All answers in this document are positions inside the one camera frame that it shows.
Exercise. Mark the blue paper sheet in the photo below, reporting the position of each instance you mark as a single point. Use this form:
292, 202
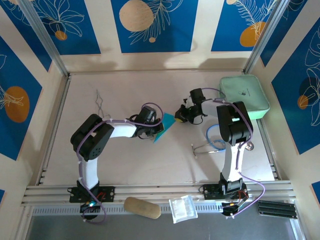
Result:
168, 121

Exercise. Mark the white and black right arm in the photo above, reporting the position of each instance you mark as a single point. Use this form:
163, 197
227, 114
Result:
235, 125

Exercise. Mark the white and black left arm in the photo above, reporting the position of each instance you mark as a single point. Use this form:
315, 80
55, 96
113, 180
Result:
92, 138

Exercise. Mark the mint green zip case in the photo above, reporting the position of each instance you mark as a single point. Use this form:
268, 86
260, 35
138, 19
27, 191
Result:
242, 97

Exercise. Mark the white plastic pouch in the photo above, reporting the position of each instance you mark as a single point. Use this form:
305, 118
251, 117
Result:
182, 208

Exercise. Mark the small black circuit board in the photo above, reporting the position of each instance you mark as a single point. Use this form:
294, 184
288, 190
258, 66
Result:
231, 208
90, 208

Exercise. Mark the black ribbed block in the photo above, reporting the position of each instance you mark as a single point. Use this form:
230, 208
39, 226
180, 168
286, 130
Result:
277, 209

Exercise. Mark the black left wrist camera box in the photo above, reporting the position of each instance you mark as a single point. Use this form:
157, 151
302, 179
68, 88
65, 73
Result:
147, 114

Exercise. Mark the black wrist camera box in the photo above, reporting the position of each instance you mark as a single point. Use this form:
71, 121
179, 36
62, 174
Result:
147, 114
198, 95

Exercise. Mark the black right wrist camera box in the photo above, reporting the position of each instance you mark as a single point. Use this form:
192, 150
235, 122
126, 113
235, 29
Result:
198, 95

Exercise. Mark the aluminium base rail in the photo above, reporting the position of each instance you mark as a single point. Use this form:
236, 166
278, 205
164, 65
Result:
155, 192

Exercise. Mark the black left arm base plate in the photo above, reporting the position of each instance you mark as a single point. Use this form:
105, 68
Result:
107, 193

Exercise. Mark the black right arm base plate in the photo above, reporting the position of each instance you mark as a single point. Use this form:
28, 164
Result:
210, 191

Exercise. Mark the aluminium table side rail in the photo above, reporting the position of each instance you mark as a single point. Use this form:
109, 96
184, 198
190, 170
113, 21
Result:
269, 155
55, 130

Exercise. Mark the aluminium frame post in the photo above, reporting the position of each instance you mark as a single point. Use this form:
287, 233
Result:
42, 37
265, 37

